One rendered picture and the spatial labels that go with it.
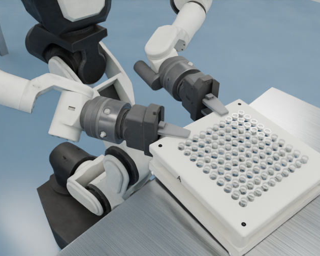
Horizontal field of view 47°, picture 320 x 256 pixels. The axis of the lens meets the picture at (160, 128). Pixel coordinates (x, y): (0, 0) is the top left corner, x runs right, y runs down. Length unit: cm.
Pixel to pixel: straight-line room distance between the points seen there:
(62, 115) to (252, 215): 42
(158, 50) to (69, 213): 94
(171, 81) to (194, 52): 213
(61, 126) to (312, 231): 51
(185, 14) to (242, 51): 203
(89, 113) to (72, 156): 85
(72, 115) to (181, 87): 25
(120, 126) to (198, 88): 18
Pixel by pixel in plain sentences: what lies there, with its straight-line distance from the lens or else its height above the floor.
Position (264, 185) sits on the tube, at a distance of 66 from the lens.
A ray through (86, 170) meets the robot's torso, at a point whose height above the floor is 34.
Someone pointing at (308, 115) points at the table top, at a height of 90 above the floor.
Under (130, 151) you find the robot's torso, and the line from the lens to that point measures 114.
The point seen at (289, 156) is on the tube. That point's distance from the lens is 72.
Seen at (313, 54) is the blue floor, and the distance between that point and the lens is 317.
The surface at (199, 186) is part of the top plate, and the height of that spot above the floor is 97.
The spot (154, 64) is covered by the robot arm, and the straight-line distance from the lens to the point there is 91.
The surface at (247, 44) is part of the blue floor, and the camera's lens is 315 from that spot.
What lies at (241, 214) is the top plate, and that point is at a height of 97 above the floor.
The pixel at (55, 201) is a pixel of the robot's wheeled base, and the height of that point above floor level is 17.
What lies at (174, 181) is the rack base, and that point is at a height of 93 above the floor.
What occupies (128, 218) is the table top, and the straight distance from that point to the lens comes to 69.
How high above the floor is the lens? 146
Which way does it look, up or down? 41 degrees down
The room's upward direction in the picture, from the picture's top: straight up
